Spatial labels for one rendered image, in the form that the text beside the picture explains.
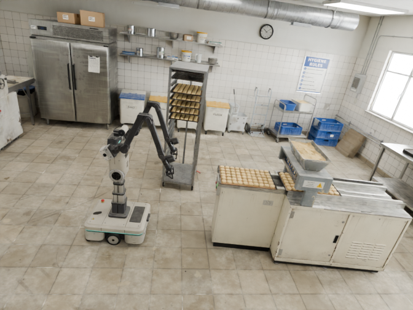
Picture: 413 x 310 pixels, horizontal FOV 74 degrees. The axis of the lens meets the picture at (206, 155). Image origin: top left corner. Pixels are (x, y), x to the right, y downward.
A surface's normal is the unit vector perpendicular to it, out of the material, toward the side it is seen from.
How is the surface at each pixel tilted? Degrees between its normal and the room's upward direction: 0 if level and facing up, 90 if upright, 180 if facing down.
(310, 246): 90
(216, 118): 92
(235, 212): 90
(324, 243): 90
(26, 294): 0
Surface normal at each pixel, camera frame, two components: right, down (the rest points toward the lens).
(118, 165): -0.01, 0.59
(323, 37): 0.10, 0.43
